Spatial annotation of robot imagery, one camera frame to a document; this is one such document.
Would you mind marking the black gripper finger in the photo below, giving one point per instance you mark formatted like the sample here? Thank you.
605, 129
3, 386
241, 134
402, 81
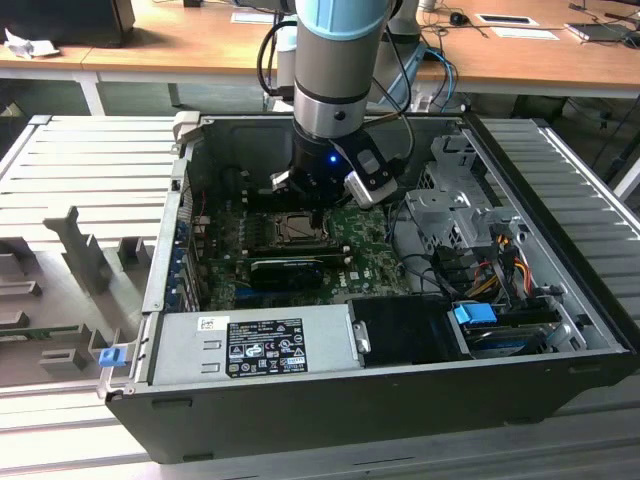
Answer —
281, 182

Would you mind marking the thin metal locking lever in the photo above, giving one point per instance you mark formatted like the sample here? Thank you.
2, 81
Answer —
300, 214
305, 243

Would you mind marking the black RAM slot bank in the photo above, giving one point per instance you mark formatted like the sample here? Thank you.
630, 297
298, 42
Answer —
300, 251
257, 200

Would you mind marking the black CPU socket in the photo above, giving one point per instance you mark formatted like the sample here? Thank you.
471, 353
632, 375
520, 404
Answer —
300, 244

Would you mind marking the blue expansion slot brackets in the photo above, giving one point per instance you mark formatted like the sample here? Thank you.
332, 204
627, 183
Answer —
175, 270

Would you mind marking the black graphics card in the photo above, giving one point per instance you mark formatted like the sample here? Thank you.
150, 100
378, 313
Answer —
285, 275

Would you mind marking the green motherboard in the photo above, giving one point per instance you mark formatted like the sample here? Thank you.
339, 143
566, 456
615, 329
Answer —
370, 260

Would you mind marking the silver metal drive cage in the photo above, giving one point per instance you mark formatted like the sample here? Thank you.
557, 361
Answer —
440, 205

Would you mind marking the white barcode sticker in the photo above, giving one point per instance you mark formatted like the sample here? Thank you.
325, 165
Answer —
213, 324

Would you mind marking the wooden office desk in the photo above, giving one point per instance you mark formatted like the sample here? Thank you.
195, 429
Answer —
200, 45

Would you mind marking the black power supply label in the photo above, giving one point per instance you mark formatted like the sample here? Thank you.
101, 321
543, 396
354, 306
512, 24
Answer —
267, 345

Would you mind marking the white paper sheet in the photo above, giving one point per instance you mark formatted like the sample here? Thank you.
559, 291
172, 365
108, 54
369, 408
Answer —
250, 17
525, 33

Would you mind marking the black fan shroud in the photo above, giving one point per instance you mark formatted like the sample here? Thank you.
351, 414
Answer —
400, 330

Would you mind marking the silver power supply unit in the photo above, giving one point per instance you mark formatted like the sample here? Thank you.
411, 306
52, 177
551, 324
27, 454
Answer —
185, 355

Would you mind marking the white cup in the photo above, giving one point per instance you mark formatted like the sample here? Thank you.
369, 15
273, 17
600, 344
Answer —
430, 4

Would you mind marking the small dark desk object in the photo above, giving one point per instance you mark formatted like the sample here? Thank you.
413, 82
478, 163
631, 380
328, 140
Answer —
192, 3

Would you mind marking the black computer mouse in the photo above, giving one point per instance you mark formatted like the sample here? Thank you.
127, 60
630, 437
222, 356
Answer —
457, 18

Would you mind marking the grey parts rack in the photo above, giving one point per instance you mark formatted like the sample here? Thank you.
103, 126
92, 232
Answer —
85, 260

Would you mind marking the blue disk carrier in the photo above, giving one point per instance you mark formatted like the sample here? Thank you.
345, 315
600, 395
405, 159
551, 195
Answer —
472, 316

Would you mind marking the white framed tablet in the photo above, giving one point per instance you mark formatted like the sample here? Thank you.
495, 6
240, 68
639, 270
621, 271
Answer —
505, 19

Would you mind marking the blue plastic latch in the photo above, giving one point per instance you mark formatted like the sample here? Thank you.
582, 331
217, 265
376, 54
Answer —
112, 358

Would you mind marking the black open PC case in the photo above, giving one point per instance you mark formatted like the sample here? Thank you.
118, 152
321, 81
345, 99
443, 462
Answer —
350, 420

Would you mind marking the hard disk drive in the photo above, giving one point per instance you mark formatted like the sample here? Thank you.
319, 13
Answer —
505, 342

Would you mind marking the black monitor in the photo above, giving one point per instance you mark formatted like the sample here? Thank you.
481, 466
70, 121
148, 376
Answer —
65, 20

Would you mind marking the green RAM stick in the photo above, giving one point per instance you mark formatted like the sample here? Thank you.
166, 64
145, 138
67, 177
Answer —
40, 331

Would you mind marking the crumpled white paper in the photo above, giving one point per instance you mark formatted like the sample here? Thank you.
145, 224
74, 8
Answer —
30, 47

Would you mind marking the white table leg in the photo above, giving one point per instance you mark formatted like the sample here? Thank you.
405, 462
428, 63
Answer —
627, 182

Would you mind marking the grey closed notebook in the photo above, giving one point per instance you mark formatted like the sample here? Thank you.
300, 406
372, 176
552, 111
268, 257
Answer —
600, 32

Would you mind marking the black camera bracket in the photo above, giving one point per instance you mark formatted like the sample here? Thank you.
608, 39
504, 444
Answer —
367, 157

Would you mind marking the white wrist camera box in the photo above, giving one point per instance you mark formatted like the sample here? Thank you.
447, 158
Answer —
372, 192

